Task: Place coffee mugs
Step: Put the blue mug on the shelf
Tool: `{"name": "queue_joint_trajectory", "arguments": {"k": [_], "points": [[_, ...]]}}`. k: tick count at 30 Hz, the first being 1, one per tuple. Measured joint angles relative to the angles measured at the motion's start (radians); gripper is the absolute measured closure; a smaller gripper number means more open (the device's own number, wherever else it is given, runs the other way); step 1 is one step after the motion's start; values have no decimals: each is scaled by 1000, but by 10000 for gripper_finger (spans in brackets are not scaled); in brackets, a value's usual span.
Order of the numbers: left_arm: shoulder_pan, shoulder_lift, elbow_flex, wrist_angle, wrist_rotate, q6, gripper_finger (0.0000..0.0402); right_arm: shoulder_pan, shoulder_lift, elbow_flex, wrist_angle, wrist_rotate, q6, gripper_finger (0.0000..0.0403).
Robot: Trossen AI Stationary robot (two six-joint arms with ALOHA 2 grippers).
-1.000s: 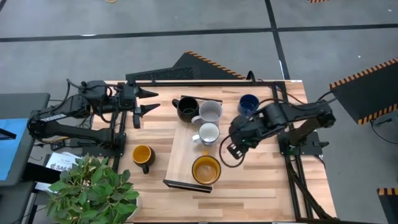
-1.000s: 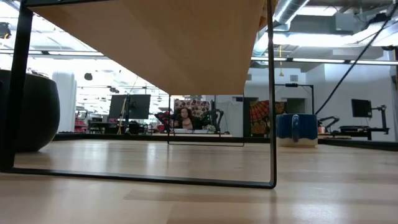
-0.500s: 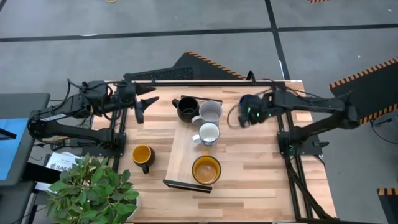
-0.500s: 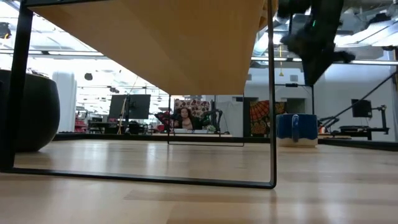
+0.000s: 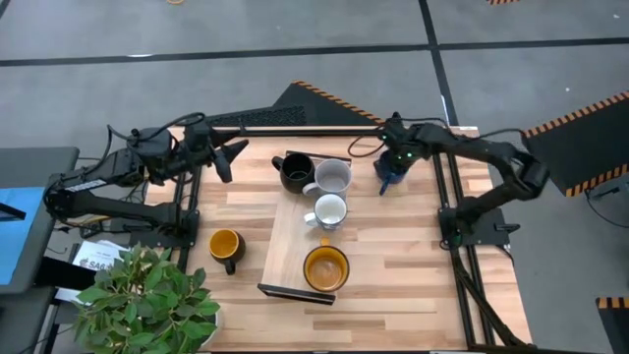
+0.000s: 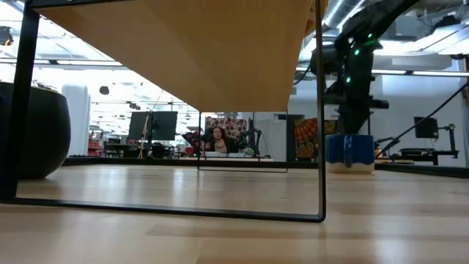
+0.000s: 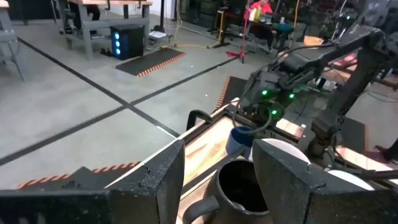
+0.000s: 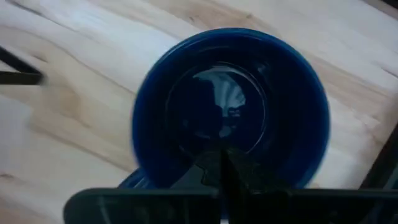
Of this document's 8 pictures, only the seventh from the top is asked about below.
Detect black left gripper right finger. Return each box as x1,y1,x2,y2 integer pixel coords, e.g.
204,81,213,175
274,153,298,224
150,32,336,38
252,138,326,224

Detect dark blue coffee mug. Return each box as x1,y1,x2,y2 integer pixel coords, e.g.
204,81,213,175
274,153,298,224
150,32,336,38
225,125,256,159

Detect white coffee mug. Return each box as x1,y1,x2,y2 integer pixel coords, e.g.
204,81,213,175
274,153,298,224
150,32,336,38
327,169,376,192

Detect grey chair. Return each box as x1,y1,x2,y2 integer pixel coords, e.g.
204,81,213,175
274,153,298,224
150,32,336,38
0,0,26,83

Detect dark cluttered desk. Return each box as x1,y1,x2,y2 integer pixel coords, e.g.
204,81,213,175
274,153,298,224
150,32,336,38
217,8,296,54

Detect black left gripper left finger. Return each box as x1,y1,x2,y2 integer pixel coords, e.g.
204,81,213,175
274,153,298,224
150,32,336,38
107,139,187,224

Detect person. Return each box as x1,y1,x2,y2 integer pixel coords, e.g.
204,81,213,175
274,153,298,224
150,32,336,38
248,0,275,15

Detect black table clamp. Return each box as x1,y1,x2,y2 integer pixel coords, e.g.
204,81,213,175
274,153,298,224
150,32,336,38
186,109,215,132

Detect grey metal workbench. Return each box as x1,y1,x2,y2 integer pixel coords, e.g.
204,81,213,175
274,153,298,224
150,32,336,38
58,0,154,60

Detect yellow floor cable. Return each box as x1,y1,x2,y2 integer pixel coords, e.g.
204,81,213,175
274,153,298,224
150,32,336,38
160,11,226,50

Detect black coffee mug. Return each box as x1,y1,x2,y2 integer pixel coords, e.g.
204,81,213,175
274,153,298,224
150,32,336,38
182,159,275,224

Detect black computer tower blue lights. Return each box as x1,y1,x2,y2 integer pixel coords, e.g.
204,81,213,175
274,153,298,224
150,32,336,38
110,24,146,61

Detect red floor stand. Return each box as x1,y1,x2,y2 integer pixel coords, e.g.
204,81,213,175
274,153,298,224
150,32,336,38
226,0,251,65

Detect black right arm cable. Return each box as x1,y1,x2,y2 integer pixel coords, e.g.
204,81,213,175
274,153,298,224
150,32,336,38
232,101,284,135

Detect light grey coffee mug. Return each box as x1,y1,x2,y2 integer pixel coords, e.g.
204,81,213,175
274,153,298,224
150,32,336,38
260,138,312,166

